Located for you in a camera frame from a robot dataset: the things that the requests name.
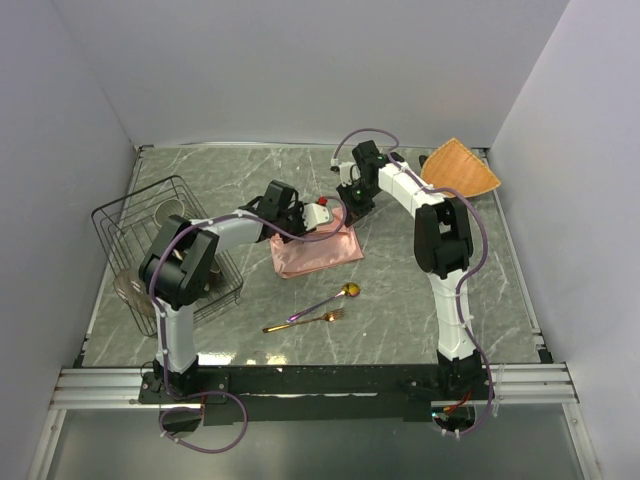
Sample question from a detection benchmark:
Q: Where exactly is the clear glass bowl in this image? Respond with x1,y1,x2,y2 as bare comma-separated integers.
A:
113,268,155,318

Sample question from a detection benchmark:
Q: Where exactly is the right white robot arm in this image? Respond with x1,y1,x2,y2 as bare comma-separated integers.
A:
337,140,482,399

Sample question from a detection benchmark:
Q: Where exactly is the pink satin napkin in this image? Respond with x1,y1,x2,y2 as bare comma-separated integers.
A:
270,226,364,279

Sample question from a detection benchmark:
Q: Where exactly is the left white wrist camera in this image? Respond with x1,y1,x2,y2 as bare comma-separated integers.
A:
302,196,334,232

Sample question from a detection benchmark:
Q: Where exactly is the grey striped mug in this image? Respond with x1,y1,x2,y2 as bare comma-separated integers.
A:
153,198,186,228

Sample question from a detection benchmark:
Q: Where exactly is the brown ceramic plate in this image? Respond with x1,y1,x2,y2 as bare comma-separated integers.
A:
207,259,225,291

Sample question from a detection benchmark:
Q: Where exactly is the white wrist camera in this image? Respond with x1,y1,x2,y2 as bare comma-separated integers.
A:
302,196,334,232
330,158,359,186

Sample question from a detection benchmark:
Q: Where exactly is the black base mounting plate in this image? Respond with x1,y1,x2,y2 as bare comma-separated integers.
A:
138,364,493,426

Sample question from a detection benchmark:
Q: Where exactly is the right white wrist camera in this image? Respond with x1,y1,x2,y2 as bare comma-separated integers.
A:
330,158,359,186

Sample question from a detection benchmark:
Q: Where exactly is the aluminium rail frame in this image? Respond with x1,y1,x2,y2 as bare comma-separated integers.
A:
27,363,603,479

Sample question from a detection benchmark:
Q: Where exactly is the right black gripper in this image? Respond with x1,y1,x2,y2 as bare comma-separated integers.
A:
337,179,380,227

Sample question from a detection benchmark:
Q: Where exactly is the gold spoon with purple handle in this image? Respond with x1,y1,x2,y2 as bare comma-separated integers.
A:
286,282,361,323

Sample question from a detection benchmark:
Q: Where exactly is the rose gold fork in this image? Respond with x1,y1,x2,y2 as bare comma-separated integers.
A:
262,308,345,334

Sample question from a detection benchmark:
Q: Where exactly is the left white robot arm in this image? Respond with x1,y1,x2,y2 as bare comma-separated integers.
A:
138,181,333,402

